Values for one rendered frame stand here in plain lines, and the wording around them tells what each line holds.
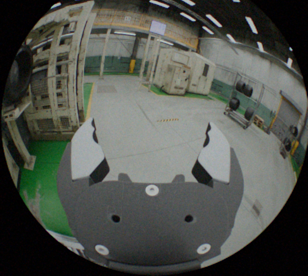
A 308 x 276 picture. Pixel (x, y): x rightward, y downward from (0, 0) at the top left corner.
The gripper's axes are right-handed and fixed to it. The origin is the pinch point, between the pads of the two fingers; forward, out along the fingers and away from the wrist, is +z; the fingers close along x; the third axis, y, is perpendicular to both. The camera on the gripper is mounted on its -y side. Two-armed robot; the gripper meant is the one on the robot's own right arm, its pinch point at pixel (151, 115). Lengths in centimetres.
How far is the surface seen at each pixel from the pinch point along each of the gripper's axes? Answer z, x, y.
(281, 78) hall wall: 371, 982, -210
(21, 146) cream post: 12, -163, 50
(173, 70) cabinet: 412, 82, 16
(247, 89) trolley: 279, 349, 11
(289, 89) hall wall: 274, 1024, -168
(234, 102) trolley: 315, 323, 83
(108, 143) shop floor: 102, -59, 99
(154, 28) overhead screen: 389, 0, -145
